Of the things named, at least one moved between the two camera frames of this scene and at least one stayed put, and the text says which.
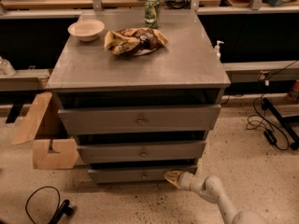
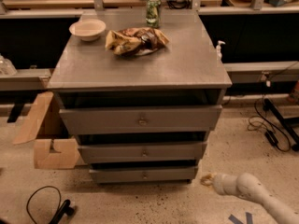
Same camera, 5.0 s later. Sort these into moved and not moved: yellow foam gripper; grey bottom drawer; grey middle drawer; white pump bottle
Moved: yellow foam gripper
Not moved: grey bottom drawer; white pump bottle; grey middle drawer
